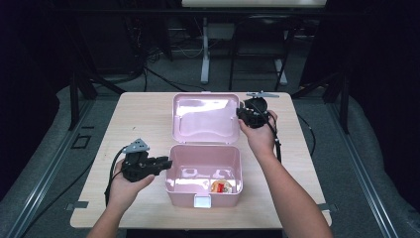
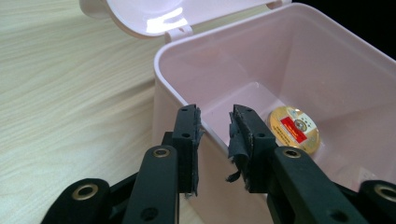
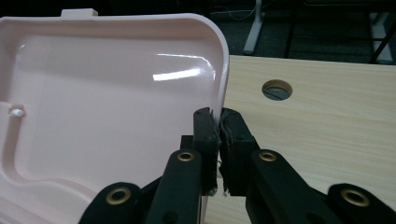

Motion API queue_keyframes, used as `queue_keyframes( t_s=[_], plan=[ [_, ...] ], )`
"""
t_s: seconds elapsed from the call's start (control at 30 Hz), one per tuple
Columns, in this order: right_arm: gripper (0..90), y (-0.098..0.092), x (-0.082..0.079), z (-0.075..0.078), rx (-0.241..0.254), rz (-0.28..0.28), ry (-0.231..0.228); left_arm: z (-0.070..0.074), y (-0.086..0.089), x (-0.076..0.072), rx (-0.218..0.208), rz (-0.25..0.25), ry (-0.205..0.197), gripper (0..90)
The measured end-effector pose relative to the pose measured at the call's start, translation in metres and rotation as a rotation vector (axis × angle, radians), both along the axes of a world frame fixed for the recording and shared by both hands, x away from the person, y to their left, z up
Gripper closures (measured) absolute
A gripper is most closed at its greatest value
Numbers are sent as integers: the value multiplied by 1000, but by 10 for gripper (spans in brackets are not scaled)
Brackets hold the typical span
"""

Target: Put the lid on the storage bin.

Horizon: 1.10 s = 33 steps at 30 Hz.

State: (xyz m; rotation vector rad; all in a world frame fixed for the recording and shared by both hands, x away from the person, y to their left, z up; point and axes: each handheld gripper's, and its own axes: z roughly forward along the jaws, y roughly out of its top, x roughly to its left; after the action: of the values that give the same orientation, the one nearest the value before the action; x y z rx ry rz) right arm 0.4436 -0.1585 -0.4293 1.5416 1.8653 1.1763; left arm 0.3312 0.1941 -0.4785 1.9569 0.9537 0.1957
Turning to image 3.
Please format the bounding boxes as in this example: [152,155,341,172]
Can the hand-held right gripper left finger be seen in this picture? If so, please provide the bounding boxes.
[180,106,221,197]

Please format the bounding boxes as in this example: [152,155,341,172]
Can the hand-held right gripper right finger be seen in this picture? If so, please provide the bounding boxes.
[219,107,261,197]

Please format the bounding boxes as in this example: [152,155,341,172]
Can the pink storage box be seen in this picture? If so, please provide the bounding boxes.
[0,7,231,224]

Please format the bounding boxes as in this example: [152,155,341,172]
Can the white floor cable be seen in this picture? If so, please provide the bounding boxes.
[210,5,257,22]

